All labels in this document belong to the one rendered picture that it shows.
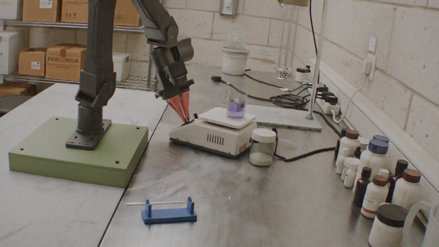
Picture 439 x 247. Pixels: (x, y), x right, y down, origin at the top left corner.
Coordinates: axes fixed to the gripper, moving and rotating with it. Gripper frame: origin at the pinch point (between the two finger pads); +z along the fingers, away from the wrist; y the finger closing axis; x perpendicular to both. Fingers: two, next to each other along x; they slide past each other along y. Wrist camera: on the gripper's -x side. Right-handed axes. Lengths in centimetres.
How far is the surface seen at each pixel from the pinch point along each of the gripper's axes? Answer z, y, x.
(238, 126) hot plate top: 6.1, 8.8, -12.4
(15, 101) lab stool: -40, -57, 131
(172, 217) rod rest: 14.4, -17.8, -36.8
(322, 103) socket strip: 15, 61, 33
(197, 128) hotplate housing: 3.3, 0.7, -5.2
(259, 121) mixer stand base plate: 10.0, 25.9, 16.1
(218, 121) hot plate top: 3.3, 5.4, -9.3
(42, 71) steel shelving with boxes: -68, -39, 227
